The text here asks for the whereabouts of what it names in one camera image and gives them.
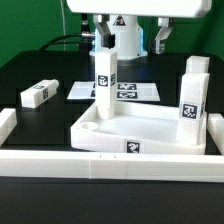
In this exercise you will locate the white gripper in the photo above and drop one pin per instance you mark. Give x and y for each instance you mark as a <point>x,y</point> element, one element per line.
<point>164,9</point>

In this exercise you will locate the white desk top tray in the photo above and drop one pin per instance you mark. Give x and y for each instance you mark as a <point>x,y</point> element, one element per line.
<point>135,128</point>

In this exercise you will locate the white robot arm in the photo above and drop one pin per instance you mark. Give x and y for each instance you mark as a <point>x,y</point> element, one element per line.
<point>119,18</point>

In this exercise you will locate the marker sheet with tags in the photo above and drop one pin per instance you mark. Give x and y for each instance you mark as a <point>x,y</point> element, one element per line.
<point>125,91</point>

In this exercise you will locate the white U-shaped fence frame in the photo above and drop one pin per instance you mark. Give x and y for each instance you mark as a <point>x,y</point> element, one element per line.
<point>96,165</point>

